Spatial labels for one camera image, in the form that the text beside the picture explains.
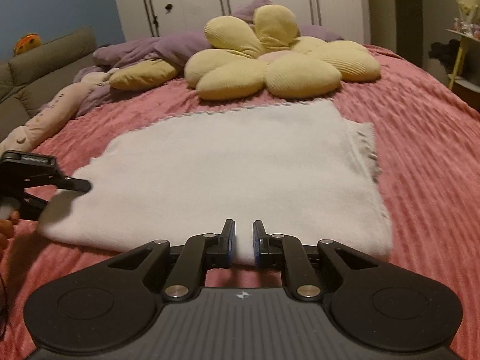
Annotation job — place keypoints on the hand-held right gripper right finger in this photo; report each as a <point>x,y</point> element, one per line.
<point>257,247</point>

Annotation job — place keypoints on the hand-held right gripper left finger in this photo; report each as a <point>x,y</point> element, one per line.
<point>231,245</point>

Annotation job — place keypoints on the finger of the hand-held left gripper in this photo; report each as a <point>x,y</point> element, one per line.
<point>71,185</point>
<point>33,208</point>

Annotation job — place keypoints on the white ribbed knit sweater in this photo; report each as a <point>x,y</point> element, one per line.
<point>225,165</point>

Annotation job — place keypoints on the person's left hand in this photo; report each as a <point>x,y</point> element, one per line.
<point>6,228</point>

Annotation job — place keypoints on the long pink plush toy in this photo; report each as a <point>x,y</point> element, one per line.
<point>48,116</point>

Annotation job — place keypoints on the grey-green sofa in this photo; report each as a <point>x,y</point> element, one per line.
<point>48,60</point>

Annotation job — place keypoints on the orange plush toy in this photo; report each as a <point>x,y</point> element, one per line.
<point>27,45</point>

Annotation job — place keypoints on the yellow leaf-shaped pillow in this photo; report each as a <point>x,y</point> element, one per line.
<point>144,75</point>

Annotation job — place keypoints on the purple duvet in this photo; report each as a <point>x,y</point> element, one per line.
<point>150,47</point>

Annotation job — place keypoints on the yellow flower-shaped pillow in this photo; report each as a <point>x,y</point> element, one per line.
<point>232,75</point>

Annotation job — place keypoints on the pink ribbed blanket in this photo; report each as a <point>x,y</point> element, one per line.
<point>431,157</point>

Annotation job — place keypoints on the black object beside table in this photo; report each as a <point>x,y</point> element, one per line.
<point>442,56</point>

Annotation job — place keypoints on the yellow side table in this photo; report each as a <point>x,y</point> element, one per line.
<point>463,60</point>

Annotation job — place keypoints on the pale yellow bouquet wrap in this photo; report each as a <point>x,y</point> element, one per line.
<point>464,5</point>

